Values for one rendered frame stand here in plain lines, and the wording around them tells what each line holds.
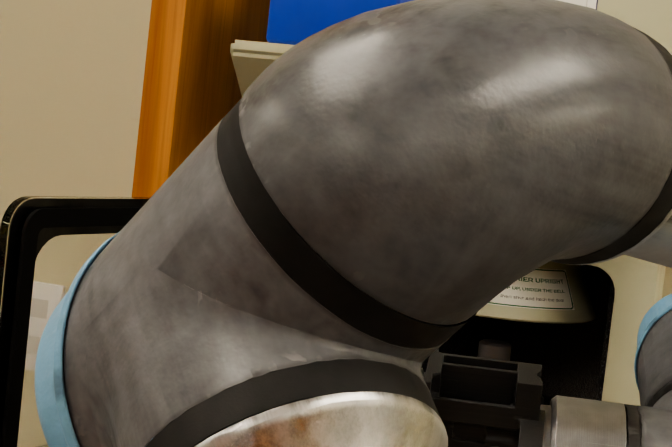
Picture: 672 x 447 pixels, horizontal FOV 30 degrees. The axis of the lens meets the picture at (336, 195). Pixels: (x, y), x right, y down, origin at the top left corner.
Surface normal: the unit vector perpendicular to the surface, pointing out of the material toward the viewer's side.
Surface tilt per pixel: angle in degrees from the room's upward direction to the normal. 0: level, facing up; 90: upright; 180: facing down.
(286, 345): 46
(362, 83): 61
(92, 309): 74
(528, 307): 67
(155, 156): 90
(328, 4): 90
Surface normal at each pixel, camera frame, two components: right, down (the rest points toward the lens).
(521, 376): 0.07, -0.98
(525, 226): 0.47, 0.45
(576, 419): -0.02, -0.75
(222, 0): 0.95, 0.12
